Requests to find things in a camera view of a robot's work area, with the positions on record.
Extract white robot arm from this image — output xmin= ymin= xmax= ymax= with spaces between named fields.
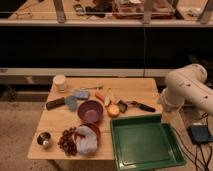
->
xmin=160 ymin=64 xmax=213 ymax=116

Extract white cylindrical cup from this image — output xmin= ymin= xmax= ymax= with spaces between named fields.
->
xmin=53 ymin=75 xmax=67 ymax=91

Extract small metal cup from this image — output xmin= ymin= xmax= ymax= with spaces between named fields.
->
xmin=37 ymin=132 xmax=52 ymax=148

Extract apple slice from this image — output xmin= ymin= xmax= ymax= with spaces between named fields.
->
xmin=104 ymin=96 xmax=111 ymax=106

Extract orange carrot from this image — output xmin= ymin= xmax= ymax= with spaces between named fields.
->
xmin=95 ymin=92 xmax=105 ymax=103

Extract blue sponge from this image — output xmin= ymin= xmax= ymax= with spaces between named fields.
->
xmin=73 ymin=90 xmax=90 ymax=100

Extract yellow orange fruit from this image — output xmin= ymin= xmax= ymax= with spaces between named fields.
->
xmin=107 ymin=104 xmax=120 ymax=117

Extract purple plastic bowl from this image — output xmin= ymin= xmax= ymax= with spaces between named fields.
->
xmin=77 ymin=100 xmax=103 ymax=123

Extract dark red bowl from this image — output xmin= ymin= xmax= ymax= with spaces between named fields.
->
xmin=74 ymin=123 xmax=101 ymax=141

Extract wooden table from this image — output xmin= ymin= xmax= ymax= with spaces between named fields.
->
xmin=28 ymin=78 xmax=163 ymax=160

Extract light blue cloth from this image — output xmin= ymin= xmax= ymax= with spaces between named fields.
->
xmin=76 ymin=125 xmax=98 ymax=154

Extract green plastic tray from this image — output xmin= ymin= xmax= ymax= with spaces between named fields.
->
xmin=110 ymin=114 xmax=186 ymax=171

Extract bunch of dark grapes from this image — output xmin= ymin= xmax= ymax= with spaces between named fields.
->
xmin=58 ymin=127 xmax=77 ymax=156

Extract black power box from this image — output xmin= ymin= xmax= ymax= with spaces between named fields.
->
xmin=187 ymin=125 xmax=213 ymax=144

